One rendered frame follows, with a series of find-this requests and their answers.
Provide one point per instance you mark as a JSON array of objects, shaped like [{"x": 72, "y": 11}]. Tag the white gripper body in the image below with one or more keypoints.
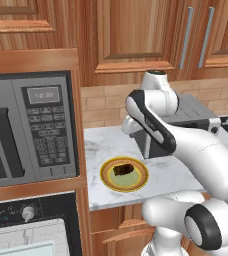
[{"x": 128, "y": 126}]

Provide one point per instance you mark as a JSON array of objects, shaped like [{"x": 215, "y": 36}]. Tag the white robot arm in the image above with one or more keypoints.
[{"x": 206, "y": 156}]

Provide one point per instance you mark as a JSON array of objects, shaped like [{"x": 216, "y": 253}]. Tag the brown sweet potato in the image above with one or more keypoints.
[{"x": 122, "y": 169}]

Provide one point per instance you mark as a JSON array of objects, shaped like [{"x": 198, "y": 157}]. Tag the wooden tall oven cabinet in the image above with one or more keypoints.
[{"x": 81, "y": 133}]

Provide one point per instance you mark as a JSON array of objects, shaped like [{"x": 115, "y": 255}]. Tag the grey microwave oven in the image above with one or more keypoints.
[{"x": 49, "y": 133}]

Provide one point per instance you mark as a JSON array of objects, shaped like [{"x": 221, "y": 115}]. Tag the black oven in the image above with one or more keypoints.
[{"x": 52, "y": 206}]

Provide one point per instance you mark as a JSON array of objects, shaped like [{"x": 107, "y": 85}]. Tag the white oven knob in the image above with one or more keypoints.
[{"x": 28, "y": 213}]

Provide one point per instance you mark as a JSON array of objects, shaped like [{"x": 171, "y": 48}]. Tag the oven door with window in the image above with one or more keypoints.
[{"x": 36, "y": 238}]

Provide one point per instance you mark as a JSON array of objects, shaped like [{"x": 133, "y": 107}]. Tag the yellow and green plate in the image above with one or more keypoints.
[{"x": 137, "y": 181}]

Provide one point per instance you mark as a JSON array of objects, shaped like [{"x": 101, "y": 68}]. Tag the grey box appliance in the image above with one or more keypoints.
[{"x": 196, "y": 113}]

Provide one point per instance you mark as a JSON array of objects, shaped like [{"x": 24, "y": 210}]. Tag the wooden cupboard door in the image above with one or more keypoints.
[
  {"x": 26, "y": 20},
  {"x": 136, "y": 30},
  {"x": 227, "y": 30}
]

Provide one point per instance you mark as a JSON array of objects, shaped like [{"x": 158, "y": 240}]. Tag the wooden drawer front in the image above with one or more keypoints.
[{"x": 119, "y": 230}]

